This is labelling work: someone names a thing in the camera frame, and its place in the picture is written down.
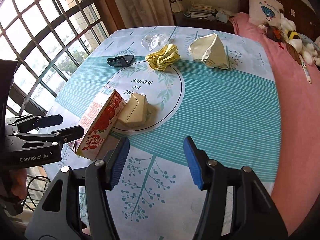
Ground white printed pillow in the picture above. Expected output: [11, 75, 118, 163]
[249, 0, 284, 27]

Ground brown wooden headboard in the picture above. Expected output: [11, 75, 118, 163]
[239, 0, 320, 41]

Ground white marker pen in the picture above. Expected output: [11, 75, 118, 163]
[302, 61, 312, 84]

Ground beige small box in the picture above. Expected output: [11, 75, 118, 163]
[118, 93, 157, 128]

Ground pink bed cover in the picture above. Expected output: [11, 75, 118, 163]
[231, 12, 319, 234]

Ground person left hand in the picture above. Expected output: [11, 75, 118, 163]
[10, 168, 27, 199]

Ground black Talopn card box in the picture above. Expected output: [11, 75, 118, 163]
[106, 55, 135, 67]

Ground beige curtain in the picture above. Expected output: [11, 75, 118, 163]
[115, 0, 174, 28]

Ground white paper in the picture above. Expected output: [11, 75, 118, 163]
[188, 33, 229, 69]

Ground pink juice carton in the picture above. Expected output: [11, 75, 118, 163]
[72, 86, 125, 160]

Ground brown feathery toy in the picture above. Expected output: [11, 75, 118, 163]
[258, 22, 301, 64]

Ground leaf-print blue tablecloth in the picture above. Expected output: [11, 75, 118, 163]
[43, 27, 281, 239]

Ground yellow paper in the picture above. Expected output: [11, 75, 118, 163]
[145, 44, 181, 71]

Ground stack of books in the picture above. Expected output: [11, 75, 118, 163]
[184, 2, 217, 20]

